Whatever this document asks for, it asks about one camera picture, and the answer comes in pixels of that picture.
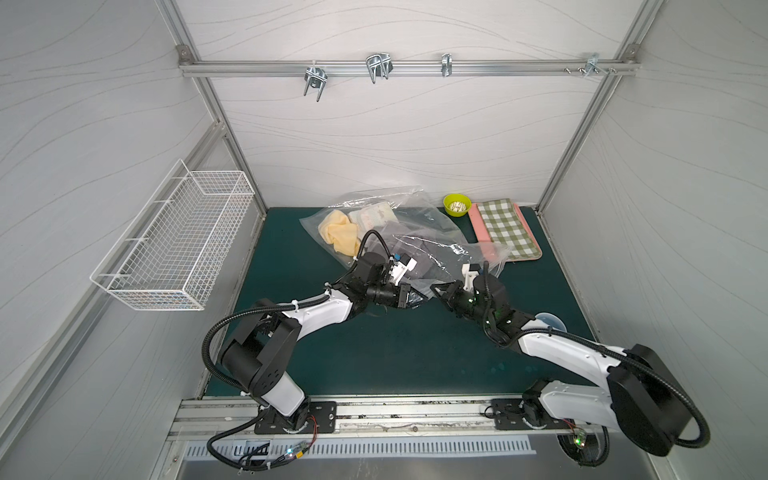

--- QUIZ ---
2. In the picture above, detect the clear plastic vacuum bag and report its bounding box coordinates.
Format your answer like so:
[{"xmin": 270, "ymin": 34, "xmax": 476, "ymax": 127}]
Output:
[{"xmin": 300, "ymin": 186, "xmax": 512, "ymax": 297}]

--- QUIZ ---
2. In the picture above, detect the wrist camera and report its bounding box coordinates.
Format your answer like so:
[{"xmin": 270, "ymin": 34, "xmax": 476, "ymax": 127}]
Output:
[
  {"xmin": 389, "ymin": 253, "xmax": 417, "ymax": 286},
  {"xmin": 461, "ymin": 263, "xmax": 482, "ymax": 293}
]

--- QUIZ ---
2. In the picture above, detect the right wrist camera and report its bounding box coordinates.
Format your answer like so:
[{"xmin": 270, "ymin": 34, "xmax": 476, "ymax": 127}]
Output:
[{"xmin": 461, "ymin": 263, "xmax": 482, "ymax": 293}]

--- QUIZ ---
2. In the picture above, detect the black corrugated cable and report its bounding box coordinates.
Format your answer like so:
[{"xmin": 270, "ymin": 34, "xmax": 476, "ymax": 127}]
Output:
[
  {"xmin": 200, "ymin": 229, "xmax": 394, "ymax": 391},
  {"xmin": 479, "ymin": 260, "xmax": 712, "ymax": 450}
]

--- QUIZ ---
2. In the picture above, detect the pink tray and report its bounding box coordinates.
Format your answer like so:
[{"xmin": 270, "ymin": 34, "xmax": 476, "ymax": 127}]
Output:
[{"xmin": 467, "ymin": 202, "xmax": 544, "ymax": 264}]

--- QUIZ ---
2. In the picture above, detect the green checkered cloth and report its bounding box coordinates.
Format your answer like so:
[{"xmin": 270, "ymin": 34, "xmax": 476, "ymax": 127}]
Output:
[{"xmin": 476, "ymin": 198, "xmax": 542, "ymax": 262}]

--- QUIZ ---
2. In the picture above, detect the green small bowl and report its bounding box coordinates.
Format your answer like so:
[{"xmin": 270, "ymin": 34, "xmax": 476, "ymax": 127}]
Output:
[{"xmin": 443, "ymin": 194, "xmax": 472, "ymax": 218}]

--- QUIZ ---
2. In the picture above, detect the white vented cable duct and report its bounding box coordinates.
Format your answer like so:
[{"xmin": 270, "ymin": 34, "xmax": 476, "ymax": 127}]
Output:
[{"xmin": 214, "ymin": 434, "xmax": 536, "ymax": 461}]

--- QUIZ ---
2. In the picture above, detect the metal hook clamp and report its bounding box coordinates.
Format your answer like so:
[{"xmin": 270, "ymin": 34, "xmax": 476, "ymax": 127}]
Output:
[
  {"xmin": 563, "ymin": 53, "xmax": 618, "ymax": 78},
  {"xmin": 365, "ymin": 52, "xmax": 393, "ymax": 84},
  {"xmin": 441, "ymin": 53, "xmax": 453, "ymax": 78},
  {"xmin": 303, "ymin": 65, "xmax": 328, "ymax": 102}
]

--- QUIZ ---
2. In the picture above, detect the white wire basket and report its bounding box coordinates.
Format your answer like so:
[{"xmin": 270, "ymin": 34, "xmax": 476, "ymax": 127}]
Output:
[{"xmin": 90, "ymin": 159, "xmax": 254, "ymax": 311}]

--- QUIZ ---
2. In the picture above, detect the grey towel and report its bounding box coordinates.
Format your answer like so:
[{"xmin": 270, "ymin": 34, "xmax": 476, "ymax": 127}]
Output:
[{"xmin": 380, "ymin": 223, "xmax": 483, "ymax": 283}]

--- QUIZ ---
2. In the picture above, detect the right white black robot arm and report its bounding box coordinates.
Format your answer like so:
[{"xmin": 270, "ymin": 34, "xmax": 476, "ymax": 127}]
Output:
[{"xmin": 430, "ymin": 276, "xmax": 709, "ymax": 457}]

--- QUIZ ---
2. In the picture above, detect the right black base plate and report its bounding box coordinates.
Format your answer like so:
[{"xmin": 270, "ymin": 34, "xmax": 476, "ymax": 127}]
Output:
[{"xmin": 484, "ymin": 398, "xmax": 532, "ymax": 431}]

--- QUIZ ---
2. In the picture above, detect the aluminium cross rail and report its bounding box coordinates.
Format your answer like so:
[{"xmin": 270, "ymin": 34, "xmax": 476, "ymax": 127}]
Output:
[{"xmin": 179, "ymin": 57, "xmax": 640, "ymax": 78}]

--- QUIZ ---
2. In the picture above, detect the right black corrugated cable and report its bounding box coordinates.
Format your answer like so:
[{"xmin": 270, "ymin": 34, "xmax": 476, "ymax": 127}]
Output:
[{"xmin": 479, "ymin": 260, "xmax": 712, "ymax": 450}]

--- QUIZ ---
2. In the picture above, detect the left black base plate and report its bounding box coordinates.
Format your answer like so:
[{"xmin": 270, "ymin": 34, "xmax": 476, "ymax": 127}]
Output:
[{"xmin": 254, "ymin": 400, "xmax": 338, "ymax": 434}]

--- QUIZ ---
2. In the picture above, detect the left black corrugated cable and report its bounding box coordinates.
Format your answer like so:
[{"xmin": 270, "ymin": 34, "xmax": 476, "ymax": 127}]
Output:
[{"xmin": 200, "ymin": 229, "xmax": 394, "ymax": 391}]

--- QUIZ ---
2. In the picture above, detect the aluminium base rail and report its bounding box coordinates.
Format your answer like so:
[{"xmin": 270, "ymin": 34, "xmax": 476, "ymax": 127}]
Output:
[{"xmin": 166, "ymin": 392, "xmax": 661, "ymax": 443}]

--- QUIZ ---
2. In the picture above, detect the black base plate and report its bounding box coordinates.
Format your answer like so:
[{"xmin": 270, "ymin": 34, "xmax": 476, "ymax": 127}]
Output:
[
  {"xmin": 254, "ymin": 400, "xmax": 338, "ymax": 434},
  {"xmin": 484, "ymin": 398, "xmax": 532, "ymax": 431}
]

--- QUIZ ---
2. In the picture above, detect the white patterned towel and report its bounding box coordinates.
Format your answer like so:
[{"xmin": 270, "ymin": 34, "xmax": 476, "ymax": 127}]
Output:
[{"xmin": 348, "ymin": 201, "xmax": 399, "ymax": 237}]

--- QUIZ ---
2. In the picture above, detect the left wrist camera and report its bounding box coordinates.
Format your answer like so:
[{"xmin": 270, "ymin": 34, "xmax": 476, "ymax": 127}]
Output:
[{"xmin": 389, "ymin": 253, "xmax": 417, "ymax": 286}]

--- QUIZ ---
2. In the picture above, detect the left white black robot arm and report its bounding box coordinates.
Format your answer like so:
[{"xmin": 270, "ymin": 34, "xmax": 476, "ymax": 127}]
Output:
[{"xmin": 219, "ymin": 252, "xmax": 426, "ymax": 418}]

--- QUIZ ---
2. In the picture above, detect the yellow towel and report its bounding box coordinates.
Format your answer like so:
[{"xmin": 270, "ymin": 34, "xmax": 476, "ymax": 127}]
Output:
[{"xmin": 318, "ymin": 210, "xmax": 360, "ymax": 257}]

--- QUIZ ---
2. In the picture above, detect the light blue mug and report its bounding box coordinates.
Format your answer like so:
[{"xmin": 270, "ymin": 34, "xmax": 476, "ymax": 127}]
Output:
[{"xmin": 535, "ymin": 312, "xmax": 567, "ymax": 332}]

